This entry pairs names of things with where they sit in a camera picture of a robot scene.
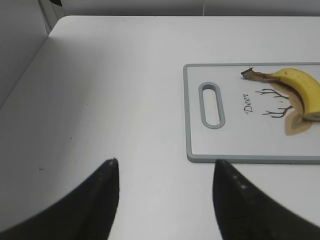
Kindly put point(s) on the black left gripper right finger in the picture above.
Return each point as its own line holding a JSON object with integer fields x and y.
{"x": 244, "y": 212}

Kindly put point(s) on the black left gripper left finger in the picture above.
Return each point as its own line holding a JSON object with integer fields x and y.
{"x": 86, "y": 213}

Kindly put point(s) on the white cutting board grey rim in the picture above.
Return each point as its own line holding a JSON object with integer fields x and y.
{"x": 245, "y": 121}

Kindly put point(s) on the yellow banana with stem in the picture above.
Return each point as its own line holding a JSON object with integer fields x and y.
{"x": 304, "y": 84}

